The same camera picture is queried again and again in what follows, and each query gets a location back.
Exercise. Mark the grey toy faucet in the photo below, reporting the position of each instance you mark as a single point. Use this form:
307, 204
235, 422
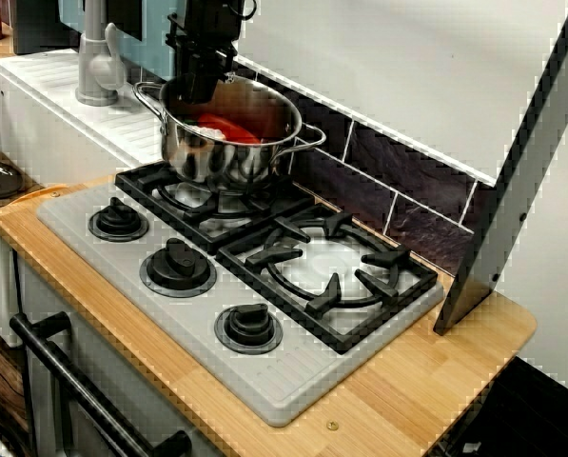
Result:
98, 71

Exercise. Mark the grey stove top plate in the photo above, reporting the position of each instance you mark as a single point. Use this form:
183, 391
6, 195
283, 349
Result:
288, 376

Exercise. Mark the dark flat panel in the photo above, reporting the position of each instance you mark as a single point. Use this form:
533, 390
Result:
124, 19

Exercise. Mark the dark tile backsplash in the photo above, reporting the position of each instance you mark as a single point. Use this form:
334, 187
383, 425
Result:
407, 190

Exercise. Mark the stainless steel pot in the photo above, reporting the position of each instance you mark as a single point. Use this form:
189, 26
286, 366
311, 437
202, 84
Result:
226, 166

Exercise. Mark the pale toy food piece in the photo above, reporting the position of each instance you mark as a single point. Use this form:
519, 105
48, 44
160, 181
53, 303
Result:
212, 133

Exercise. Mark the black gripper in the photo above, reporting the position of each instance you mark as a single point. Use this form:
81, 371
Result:
207, 21

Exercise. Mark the wooden countertop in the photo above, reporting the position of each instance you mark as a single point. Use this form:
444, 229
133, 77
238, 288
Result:
407, 381

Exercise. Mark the black box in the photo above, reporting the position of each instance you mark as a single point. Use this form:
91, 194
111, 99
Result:
36, 24

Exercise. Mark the red toy pepper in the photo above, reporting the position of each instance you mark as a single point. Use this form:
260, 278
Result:
231, 129

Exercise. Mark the teal plastic box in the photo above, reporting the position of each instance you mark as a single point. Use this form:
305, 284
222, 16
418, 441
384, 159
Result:
155, 52

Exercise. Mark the white sink unit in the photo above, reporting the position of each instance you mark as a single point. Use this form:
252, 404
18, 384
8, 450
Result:
50, 133

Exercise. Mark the black equipment case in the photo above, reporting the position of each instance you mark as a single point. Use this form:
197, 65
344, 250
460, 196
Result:
526, 419

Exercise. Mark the large black stove knob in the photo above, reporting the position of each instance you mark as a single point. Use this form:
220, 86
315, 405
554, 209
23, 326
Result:
176, 266

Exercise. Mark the black burner grate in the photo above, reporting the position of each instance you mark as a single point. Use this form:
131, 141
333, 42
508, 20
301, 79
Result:
383, 259
136, 181

